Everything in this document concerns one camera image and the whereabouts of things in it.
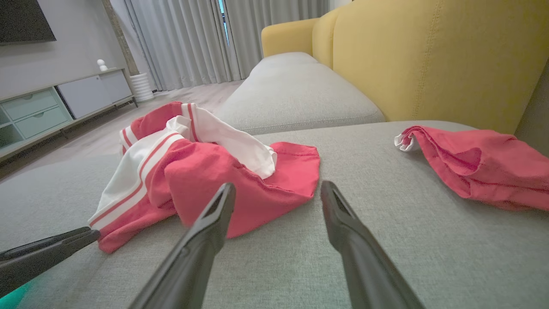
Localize red and white striped jersey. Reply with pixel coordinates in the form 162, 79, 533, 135
88, 101, 321, 254

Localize grey pleated curtain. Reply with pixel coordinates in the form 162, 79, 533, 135
111, 0, 241, 91
224, 0, 330, 80

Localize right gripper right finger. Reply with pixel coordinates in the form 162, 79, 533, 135
321, 180, 425, 309

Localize window glass sliver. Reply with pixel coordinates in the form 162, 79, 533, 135
218, 0, 230, 45

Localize yellow sofa backrest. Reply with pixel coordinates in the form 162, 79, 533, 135
261, 0, 549, 134

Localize grey sofa ottoman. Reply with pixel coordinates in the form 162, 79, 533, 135
0, 120, 549, 309

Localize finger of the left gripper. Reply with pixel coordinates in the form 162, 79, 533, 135
0, 227, 93, 261
0, 231, 100, 297

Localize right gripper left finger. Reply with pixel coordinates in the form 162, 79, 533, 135
129, 182, 236, 309

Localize black wall television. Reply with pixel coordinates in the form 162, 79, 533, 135
0, 0, 57, 45

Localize white and green TV cabinet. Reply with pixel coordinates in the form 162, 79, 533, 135
0, 68, 139, 163

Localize grey back pillow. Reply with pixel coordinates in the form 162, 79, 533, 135
515, 60, 549, 157

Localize red Bulls shorts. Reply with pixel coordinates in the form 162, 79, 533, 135
394, 125, 549, 212

